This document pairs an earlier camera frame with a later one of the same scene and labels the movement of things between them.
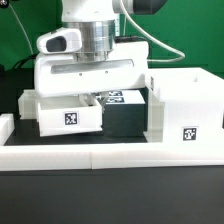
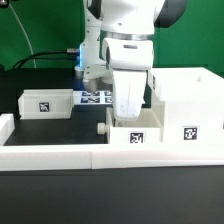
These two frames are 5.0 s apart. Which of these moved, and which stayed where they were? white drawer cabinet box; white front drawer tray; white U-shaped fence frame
Moved: white front drawer tray
Stayed: white drawer cabinet box; white U-shaped fence frame
